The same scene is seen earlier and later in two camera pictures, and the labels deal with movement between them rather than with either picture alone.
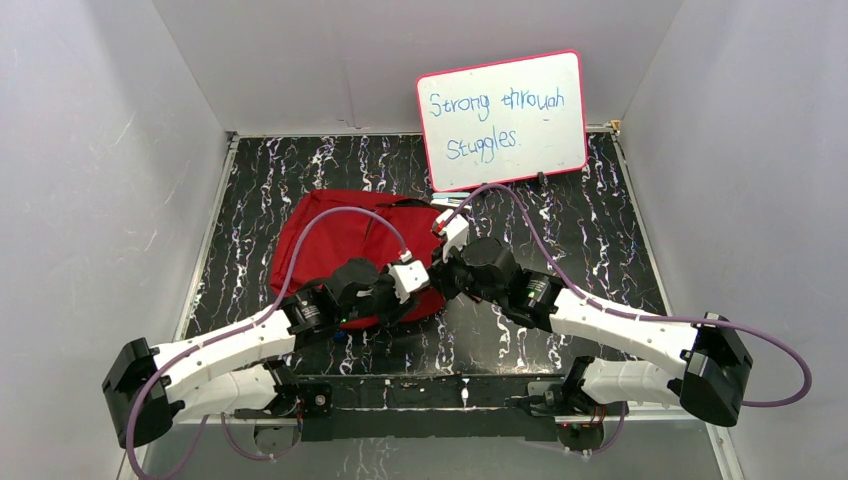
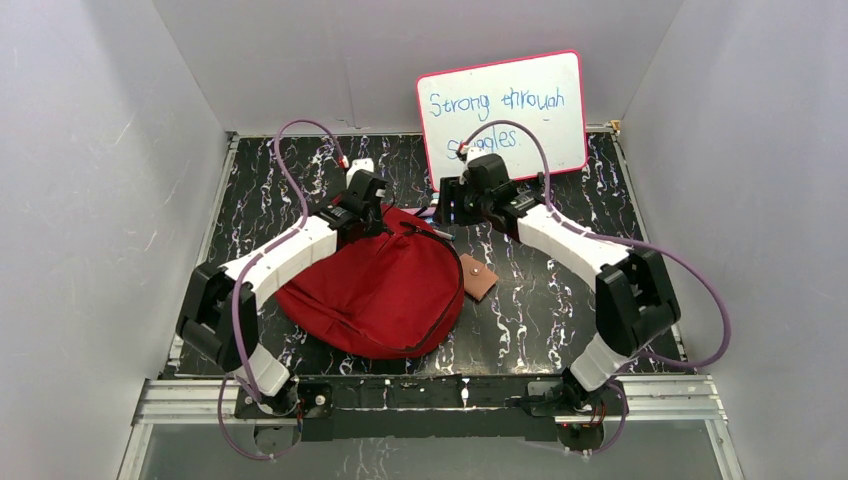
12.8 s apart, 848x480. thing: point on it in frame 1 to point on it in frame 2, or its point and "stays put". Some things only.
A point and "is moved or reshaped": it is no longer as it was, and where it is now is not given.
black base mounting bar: [429, 408] stays put
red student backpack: [328, 240] is moved or reshaped
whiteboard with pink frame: [505, 121] stays put
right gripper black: [439, 275] to [451, 190]
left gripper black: [386, 291] to [371, 216]
